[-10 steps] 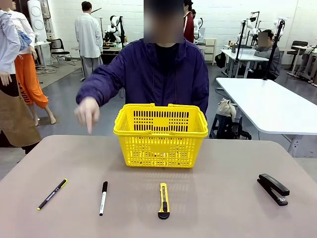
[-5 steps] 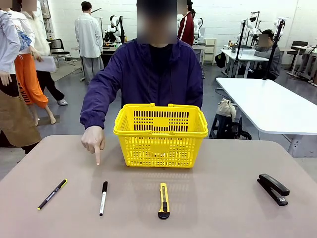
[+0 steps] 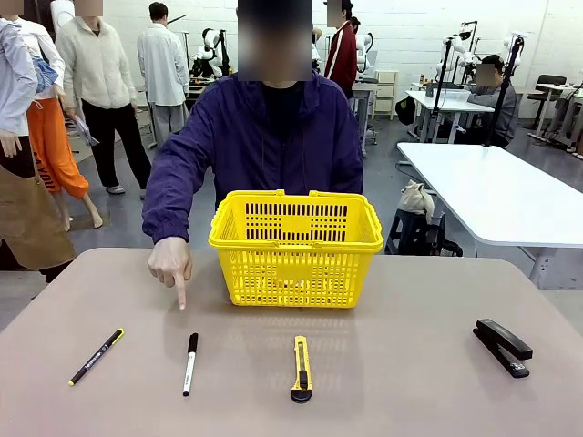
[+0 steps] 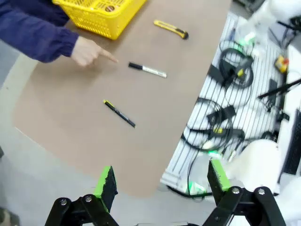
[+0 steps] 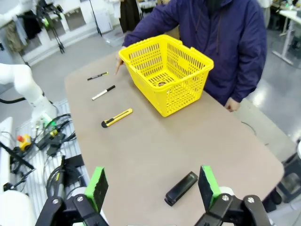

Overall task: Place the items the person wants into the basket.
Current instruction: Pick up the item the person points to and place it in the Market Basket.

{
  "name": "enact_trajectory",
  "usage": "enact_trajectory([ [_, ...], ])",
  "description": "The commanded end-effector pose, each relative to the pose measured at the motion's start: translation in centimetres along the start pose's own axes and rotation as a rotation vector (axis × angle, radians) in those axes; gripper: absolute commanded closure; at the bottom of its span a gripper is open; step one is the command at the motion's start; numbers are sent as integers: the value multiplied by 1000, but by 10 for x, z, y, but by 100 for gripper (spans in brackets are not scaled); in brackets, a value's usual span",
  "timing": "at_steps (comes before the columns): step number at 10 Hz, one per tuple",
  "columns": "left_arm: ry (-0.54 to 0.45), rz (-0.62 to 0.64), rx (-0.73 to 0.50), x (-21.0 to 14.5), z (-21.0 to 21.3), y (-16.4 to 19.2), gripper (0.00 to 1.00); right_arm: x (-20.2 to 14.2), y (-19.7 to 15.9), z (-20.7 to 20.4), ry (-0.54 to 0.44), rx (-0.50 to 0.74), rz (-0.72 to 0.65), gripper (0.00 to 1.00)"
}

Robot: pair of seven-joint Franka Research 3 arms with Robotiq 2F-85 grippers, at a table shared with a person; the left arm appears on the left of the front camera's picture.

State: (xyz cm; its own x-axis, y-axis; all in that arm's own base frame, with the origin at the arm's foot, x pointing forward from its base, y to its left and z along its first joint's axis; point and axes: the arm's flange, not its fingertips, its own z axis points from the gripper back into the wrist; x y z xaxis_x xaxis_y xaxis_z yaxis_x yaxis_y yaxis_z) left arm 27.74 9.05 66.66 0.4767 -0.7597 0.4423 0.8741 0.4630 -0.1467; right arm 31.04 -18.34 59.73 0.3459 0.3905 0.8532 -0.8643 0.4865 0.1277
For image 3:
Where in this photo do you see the person's right hand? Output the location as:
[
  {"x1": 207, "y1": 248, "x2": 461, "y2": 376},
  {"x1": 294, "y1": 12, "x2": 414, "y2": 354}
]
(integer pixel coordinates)
[{"x1": 147, "y1": 236, "x2": 194, "y2": 311}]

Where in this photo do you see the black white marker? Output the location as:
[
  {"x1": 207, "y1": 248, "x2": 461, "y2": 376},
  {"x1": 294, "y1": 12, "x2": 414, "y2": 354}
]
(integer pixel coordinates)
[{"x1": 182, "y1": 332, "x2": 199, "y2": 398}]

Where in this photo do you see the yellow black utility knife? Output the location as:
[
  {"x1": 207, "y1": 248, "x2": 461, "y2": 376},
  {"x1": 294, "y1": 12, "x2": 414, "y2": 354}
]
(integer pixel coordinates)
[{"x1": 290, "y1": 335, "x2": 313, "y2": 403}]

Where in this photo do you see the person's right forearm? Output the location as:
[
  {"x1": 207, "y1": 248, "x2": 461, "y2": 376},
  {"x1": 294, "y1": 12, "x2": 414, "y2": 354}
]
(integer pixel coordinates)
[{"x1": 141, "y1": 172, "x2": 206, "y2": 246}]

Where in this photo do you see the yellow plastic shopping basket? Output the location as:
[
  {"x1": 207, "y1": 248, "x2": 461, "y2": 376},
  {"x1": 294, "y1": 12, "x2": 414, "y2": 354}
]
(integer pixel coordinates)
[{"x1": 208, "y1": 188, "x2": 384, "y2": 310}]

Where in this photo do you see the person in purple jacket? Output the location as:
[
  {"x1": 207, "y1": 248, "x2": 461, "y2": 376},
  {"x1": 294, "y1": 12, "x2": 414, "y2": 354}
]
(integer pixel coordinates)
[{"x1": 141, "y1": 0, "x2": 364, "y2": 224}]

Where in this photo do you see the person in white shirt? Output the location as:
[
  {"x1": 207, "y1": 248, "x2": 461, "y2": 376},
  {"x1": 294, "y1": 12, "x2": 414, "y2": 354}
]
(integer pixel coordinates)
[{"x1": 136, "y1": 1, "x2": 191, "y2": 149}]

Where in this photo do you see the person in white fleece jacket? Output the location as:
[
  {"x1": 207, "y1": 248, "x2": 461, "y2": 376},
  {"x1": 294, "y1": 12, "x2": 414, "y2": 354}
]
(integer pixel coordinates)
[{"x1": 54, "y1": 0, "x2": 152, "y2": 196}]

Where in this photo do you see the person in dark red jacket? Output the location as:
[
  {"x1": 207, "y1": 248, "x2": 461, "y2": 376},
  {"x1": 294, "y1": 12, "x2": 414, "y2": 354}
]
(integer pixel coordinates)
[{"x1": 322, "y1": 0, "x2": 359, "y2": 99}]

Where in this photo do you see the seated person in grey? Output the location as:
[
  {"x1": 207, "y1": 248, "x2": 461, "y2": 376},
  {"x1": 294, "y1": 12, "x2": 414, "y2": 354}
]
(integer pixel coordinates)
[{"x1": 466, "y1": 53, "x2": 520, "y2": 149}]

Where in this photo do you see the black yellow pen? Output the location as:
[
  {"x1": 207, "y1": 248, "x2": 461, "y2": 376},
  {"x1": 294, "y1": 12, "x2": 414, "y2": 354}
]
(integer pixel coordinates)
[{"x1": 67, "y1": 327, "x2": 126, "y2": 388}]

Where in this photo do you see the mannequin with brown apron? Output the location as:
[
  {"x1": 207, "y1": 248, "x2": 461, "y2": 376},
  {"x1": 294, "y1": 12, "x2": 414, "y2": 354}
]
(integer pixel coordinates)
[{"x1": 0, "y1": 0, "x2": 77, "y2": 283}]

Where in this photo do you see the black stool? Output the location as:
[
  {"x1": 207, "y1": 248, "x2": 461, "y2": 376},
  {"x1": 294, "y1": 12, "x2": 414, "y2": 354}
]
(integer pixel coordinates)
[{"x1": 384, "y1": 208, "x2": 464, "y2": 258}]

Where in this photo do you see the beige cloth bag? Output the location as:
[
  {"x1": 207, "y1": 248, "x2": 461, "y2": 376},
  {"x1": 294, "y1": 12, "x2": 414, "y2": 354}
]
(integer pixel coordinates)
[{"x1": 399, "y1": 179, "x2": 436, "y2": 218}]

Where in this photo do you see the white standing air conditioner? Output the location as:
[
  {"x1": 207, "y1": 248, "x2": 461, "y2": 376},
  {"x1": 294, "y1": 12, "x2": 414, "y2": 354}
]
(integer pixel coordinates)
[{"x1": 49, "y1": 0, "x2": 77, "y2": 28}]

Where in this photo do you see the white drawer cabinet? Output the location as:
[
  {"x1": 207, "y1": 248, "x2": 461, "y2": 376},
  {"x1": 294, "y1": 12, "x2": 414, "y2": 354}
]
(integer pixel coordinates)
[{"x1": 373, "y1": 69, "x2": 400, "y2": 121}]

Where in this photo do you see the black hanging bag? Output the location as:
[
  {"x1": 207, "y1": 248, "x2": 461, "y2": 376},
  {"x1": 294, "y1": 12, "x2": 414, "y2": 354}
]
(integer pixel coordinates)
[{"x1": 394, "y1": 96, "x2": 418, "y2": 127}]

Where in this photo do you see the white background desk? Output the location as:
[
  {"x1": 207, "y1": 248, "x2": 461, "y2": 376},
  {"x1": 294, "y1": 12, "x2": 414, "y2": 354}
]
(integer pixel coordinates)
[{"x1": 404, "y1": 88, "x2": 496, "y2": 145}]

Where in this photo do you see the thin black stand pole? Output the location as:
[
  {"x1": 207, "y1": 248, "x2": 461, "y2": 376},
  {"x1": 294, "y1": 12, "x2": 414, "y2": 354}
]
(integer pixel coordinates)
[{"x1": 430, "y1": 38, "x2": 456, "y2": 137}]

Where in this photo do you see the large white table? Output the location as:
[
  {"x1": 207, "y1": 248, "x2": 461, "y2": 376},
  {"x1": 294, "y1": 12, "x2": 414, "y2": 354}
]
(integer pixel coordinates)
[{"x1": 395, "y1": 142, "x2": 583, "y2": 290}]

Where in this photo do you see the black stapler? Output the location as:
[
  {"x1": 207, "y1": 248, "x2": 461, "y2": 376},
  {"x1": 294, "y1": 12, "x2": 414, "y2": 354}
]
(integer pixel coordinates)
[{"x1": 471, "y1": 318, "x2": 534, "y2": 380}]

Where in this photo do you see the tall black tripod pole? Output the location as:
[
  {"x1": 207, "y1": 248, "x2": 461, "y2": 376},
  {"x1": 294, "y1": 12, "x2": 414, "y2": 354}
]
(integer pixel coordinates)
[{"x1": 482, "y1": 34, "x2": 525, "y2": 149}]

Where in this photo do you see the black office chair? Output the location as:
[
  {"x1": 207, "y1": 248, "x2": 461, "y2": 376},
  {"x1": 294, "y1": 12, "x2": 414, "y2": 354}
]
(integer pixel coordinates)
[{"x1": 527, "y1": 74, "x2": 568, "y2": 137}]

